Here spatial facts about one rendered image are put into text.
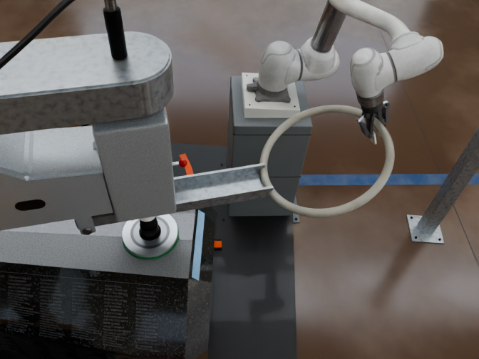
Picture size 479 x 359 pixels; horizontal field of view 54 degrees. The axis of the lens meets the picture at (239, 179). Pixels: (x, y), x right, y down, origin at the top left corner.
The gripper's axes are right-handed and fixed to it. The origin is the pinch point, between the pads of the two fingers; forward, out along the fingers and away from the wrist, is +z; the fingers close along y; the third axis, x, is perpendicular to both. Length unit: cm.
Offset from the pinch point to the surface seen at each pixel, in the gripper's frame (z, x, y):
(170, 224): -4, -18, 85
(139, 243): -9, -16, 98
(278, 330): 95, 4, 79
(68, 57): -87, -15, 72
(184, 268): 2, -2, 89
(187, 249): 3, -9, 85
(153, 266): -2, -8, 98
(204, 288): 12, 5, 88
